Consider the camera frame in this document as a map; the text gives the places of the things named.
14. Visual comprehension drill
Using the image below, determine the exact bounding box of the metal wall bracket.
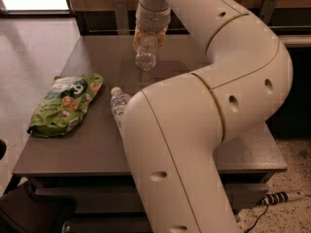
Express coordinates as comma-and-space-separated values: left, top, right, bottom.
113, 0, 129, 35
259, 0, 278, 24

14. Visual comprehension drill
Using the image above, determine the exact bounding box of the green snack bag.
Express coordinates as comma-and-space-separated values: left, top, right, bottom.
27, 74, 104, 138

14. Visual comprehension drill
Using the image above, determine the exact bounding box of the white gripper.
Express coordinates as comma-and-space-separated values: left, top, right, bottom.
133, 3, 171, 51

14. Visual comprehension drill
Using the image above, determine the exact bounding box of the upper grey drawer front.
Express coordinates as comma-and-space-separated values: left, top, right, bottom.
35, 183, 268, 215

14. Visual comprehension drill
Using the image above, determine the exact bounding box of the black power cable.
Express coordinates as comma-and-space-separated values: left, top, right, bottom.
244, 203, 270, 233

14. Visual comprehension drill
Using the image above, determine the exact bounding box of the white labelled water bottle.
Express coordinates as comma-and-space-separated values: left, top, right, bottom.
110, 86, 131, 135

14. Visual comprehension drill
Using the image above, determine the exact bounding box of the right metal wall bracket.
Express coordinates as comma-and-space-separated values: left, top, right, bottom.
259, 0, 278, 24

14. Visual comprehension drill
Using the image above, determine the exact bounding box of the white power strip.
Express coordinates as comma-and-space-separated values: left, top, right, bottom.
257, 190, 306, 206

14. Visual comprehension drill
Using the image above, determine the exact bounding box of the left metal wall bracket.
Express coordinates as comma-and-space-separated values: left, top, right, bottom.
113, 0, 129, 35

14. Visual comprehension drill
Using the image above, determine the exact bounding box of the grey drawer cabinet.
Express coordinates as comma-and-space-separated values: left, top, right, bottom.
12, 34, 289, 233

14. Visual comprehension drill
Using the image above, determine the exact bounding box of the clear plastic water bottle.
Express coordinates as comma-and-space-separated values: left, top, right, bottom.
135, 32, 157, 71

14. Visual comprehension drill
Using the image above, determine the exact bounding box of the grey drawer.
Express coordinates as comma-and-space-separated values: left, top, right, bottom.
62, 214, 153, 233
35, 183, 268, 215

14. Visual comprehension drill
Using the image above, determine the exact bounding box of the dark brown chair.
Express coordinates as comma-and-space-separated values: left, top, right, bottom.
0, 182, 76, 233

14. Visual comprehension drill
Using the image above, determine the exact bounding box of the lower grey drawer front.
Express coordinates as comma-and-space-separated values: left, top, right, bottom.
62, 214, 153, 233

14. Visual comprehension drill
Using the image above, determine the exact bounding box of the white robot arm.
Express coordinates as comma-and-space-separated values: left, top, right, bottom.
122, 0, 293, 233

